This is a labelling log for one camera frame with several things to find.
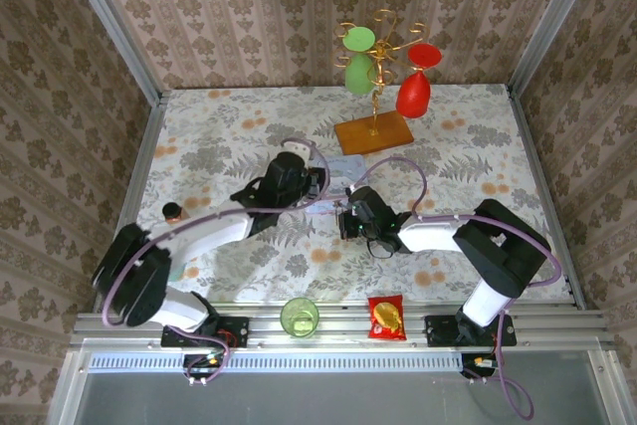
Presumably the grey metal panel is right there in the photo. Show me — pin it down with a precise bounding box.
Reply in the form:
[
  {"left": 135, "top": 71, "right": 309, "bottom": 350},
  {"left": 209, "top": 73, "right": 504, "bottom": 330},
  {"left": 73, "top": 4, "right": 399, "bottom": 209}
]
[{"left": 74, "top": 369, "right": 618, "bottom": 425}]

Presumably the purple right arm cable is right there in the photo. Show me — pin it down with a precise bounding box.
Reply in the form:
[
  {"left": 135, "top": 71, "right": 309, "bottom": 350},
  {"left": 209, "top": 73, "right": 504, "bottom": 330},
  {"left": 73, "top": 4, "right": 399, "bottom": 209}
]
[{"left": 355, "top": 155, "right": 563, "bottom": 421}]

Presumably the green wine glass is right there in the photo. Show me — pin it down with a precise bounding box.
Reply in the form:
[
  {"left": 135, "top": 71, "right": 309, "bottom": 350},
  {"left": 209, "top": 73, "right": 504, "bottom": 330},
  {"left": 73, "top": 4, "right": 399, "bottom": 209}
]
[{"left": 341, "top": 26, "right": 377, "bottom": 96}]

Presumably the blue cartoon tin box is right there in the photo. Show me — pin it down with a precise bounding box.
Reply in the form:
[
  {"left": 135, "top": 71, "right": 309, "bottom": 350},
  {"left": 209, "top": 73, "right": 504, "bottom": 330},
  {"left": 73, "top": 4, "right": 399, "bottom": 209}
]
[{"left": 306, "top": 153, "right": 368, "bottom": 217}]

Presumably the white slotted cable duct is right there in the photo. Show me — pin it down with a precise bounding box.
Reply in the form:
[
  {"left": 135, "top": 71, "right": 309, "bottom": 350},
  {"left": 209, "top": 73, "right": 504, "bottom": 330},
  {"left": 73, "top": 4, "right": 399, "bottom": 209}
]
[{"left": 87, "top": 352, "right": 462, "bottom": 372}]

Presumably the gold wire rack wooden base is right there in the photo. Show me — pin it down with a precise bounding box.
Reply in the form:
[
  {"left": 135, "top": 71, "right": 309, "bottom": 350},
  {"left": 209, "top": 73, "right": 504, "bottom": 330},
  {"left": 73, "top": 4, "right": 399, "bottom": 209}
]
[{"left": 332, "top": 9, "right": 430, "bottom": 156}]

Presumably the red snack packet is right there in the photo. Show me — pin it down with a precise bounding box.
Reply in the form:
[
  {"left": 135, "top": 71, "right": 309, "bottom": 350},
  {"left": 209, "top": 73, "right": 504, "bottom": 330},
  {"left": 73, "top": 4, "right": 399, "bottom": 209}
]
[{"left": 366, "top": 295, "right": 408, "bottom": 341}]

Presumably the black connector board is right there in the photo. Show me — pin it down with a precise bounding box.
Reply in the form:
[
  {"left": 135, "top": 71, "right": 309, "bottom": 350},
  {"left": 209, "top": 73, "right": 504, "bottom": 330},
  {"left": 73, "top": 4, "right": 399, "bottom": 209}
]
[
  {"left": 182, "top": 352, "right": 229, "bottom": 381},
  {"left": 460, "top": 352, "right": 504, "bottom": 379}
]

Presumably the aluminium frame rail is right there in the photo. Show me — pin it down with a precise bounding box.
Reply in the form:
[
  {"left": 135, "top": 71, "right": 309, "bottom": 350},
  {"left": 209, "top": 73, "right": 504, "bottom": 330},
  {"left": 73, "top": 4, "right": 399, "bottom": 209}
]
[{"left": 69, "top": 303, "right": 611, "bottom": 351}]

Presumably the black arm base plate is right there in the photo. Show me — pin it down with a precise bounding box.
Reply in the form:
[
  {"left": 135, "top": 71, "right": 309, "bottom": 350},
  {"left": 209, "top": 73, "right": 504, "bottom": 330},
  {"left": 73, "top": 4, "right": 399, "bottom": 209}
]
[
  {"left": 161, "top": 318, "right": 250, "bottom": 349},
  {"left": 424, "top": 314, "right": 518, "bottom": 348}
]

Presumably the floral tablecloth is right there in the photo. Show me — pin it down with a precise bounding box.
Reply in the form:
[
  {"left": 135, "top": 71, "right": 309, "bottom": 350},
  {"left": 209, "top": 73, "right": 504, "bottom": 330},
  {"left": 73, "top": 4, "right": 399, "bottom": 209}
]
[{"left": 136, "top": 84, "right": 573, "bottom": 305}]

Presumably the black capped small bottle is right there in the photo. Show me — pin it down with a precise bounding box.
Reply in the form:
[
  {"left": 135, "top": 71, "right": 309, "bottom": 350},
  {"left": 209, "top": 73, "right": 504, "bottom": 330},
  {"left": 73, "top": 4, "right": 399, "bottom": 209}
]
[{"left": 162, "top": 201, "right": 190, "bottom": 223}]

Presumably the green translucent cup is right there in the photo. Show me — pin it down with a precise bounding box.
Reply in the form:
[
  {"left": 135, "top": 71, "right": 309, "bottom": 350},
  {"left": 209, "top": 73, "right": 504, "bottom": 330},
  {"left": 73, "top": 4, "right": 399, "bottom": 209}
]
[{"left": 279, "top": 297, "right": 320, "bottom": 339}]

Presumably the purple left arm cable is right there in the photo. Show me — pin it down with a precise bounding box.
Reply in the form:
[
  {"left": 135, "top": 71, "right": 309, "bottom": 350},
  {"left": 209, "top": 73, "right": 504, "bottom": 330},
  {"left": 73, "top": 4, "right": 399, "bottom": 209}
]
[{"left": 102, "top": 138, "right": 332, "bottom": 384}]

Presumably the red wine glass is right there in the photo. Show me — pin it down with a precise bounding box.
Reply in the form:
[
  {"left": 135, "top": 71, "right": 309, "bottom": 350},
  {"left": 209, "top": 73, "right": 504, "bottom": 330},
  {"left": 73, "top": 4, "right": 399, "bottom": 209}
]
[{"left": 395, "top": 44, "right": 443, "bottom": 120}]

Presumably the aluminium frame post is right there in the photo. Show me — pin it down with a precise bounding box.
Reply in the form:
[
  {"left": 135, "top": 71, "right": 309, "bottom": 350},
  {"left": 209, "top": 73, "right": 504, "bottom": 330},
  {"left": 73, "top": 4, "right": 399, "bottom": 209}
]
[
  {"left": 507, "top": 0, "right": 606, "bottom": 98},
  {"left": 57, "top": 0, "right": 166, "bottom": 106}
]

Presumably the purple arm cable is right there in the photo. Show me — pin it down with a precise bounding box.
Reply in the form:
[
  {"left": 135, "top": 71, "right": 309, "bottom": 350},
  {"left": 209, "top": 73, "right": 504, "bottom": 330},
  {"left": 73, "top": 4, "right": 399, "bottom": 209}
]
[
  {"left": 355, "top": 155, "right": 563, "bottom": 421},
  {"left": 102, "top": 138, "right": 332, "bottom": 384}
]

